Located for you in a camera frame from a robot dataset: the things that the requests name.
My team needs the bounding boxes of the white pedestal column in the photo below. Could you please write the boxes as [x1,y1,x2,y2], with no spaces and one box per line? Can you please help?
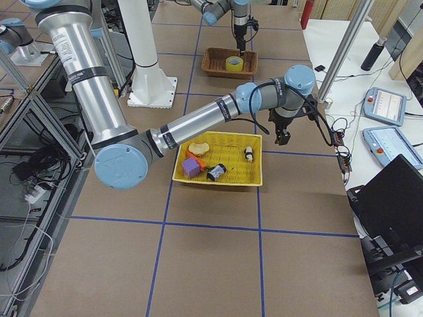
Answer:
[118,0,178,109]

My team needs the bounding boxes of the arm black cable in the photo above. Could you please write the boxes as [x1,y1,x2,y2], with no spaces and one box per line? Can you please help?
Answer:
[249,81,334,147]

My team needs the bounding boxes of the small black puck device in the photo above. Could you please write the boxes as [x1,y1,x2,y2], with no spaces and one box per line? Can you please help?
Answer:
[315,65,325,72]

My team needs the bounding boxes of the toy croissant bread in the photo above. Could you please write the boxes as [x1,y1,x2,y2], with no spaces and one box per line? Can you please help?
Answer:
[188,143,210,157]

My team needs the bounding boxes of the yellow tape roll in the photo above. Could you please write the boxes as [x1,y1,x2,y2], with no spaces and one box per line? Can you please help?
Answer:
[225,56,244,73]

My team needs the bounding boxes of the teach pendant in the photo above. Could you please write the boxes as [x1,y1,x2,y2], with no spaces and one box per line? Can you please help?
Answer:
[363,87,407,127]
[362,126,422,170]

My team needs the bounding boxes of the brown wicker basket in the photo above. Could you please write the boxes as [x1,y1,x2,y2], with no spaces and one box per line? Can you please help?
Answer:
[202,48,258,79]

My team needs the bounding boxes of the black water bottle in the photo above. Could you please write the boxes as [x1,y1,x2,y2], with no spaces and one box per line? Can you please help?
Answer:
[360,37,387,71]

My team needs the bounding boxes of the toy panda figure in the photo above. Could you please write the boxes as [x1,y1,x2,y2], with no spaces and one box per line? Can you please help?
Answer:
[244,147,254,162]

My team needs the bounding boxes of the black laptop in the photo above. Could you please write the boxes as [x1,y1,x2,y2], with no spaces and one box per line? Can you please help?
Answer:
[347,155,422,247]

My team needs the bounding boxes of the black orange adapter box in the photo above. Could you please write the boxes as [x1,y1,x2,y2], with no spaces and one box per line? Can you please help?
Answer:
[331,131,344,147]

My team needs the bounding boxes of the far teach pendant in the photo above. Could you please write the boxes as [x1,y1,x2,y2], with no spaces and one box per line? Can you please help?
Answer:
[363,87,407,127]

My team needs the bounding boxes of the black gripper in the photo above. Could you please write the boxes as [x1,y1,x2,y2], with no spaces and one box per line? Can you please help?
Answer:
[268,109,298,145]
[233,24,247,55]

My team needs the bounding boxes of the orange toy carrot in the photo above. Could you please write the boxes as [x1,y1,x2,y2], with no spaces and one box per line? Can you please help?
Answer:
[186,151,208,171]

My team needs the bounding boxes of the small printed can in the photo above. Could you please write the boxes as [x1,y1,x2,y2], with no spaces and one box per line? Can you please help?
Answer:
[206,163,227,182]

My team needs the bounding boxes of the aluminium frame post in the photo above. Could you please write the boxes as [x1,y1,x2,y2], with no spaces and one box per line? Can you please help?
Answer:
[317,0,374,104]

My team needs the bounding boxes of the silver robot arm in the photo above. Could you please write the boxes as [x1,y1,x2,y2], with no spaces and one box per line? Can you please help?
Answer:
[26,1,316,190]
[22,1,249,54]

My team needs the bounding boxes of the purple foam cube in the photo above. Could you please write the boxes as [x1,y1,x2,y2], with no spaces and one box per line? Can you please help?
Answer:
[182,157,201,178]

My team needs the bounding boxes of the near teach pendant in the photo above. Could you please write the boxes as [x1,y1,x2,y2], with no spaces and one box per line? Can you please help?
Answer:
[362,126,422,170]

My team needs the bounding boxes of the yellow plastic basket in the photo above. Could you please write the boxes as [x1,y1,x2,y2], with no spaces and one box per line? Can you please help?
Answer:
[173,131,262,186]

